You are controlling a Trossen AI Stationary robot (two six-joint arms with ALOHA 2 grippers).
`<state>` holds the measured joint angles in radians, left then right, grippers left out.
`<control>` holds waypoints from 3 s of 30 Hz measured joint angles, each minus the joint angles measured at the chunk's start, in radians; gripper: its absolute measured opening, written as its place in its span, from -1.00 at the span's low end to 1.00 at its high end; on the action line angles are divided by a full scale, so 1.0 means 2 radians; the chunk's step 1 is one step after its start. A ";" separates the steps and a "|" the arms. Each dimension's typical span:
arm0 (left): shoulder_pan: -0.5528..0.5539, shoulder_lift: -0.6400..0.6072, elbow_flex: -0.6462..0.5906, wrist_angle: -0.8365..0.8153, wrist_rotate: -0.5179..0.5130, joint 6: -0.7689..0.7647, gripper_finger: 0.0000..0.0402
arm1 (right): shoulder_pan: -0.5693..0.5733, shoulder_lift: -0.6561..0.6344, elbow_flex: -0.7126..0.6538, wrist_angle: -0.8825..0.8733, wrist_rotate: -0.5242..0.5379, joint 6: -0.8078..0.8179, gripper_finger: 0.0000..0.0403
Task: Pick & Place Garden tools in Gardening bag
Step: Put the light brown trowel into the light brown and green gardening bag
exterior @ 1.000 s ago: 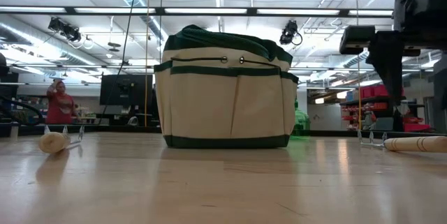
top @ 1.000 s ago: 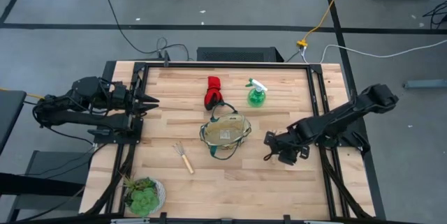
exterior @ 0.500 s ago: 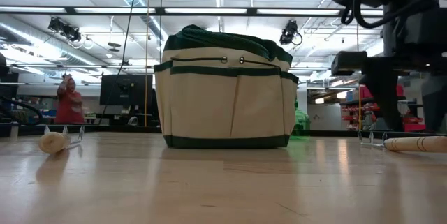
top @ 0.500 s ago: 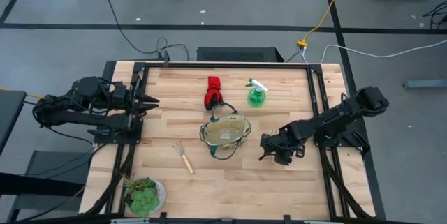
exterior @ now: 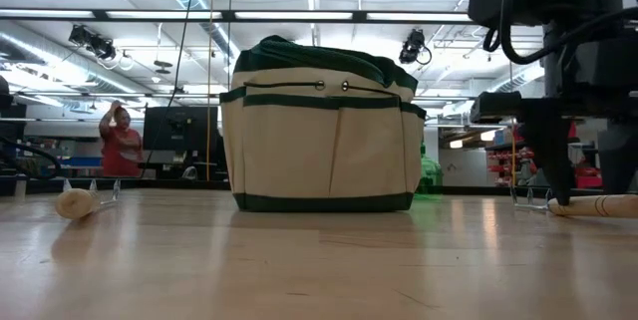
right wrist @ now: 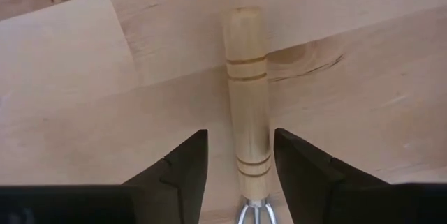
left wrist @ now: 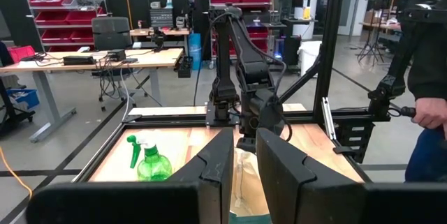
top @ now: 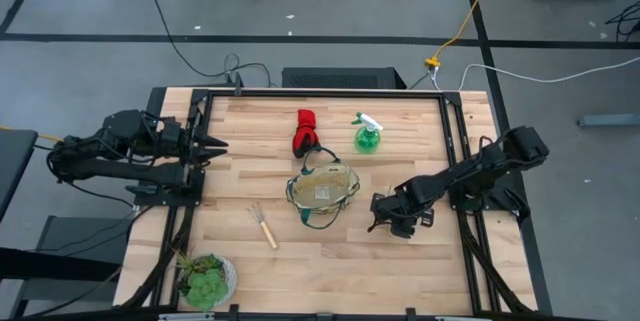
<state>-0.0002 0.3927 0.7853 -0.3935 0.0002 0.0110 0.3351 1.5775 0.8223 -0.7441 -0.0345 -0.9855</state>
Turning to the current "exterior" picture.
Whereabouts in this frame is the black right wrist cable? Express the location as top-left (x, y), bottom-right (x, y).
top-left (481, 0), bottom-right (638, 67)

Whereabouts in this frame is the thin black cable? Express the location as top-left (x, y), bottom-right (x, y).
top-left (226, 0), bottom-right (235, 93)

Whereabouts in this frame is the person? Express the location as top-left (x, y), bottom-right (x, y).
top-left (98, 100), bottom-right (146, 178)

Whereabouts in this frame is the black computer monitor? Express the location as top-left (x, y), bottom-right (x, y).
top-left (142, 106), bottom-right (219, 153)

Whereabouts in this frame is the black looped cable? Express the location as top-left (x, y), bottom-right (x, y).
top-left (0, 139), bottom-right (62, 180)

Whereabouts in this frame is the cream and green gardening bag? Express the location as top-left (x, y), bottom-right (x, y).
top-left (219, 34), bottom-right (428, 213)

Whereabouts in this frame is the wooden handled garden hand rake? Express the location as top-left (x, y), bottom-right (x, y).
top-left (508, 183), bottom-right (638, 219)
top-left (54, 177), bottom-right (123, 220)

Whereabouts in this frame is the black frame crossbar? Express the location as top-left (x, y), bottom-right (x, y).
top-left (0, 8), bottom-right (474, 26)

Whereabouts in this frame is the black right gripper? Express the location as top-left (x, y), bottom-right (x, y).
top-left (471, 20), bottom-right (638, 207)

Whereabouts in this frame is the black shelf with red bins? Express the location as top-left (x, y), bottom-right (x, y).
top-left (485, 123), bottom-right (604, 189)

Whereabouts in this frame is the silver ventilation duct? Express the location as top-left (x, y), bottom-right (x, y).
top-left (489, 63), bottom-right (545, 98)
top-left (0, 30), bottom-right (139, 95)

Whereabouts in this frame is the green clear spray bottle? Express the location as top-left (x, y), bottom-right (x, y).
top-left (417, 143), bottom-right (445, 195)

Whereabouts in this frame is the black power cable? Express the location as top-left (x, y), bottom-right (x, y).
top-left (139, 0), bottom-right (199, 179)

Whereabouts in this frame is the blue storage bin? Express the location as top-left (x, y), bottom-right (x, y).
top-left (59, 157), bottom-right (104, 167)

